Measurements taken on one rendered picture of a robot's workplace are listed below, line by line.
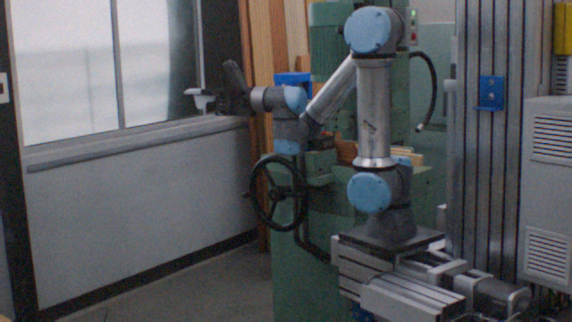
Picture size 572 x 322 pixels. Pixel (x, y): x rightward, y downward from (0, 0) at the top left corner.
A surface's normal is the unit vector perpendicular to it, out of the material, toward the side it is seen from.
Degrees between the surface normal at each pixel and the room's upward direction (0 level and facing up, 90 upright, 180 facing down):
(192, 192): 90
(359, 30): 82
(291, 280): 90
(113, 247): 90
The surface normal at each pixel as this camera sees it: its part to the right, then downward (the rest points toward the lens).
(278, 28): 0.79, 0.04
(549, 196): -0.80, 0.14
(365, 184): -0.45, 0.32
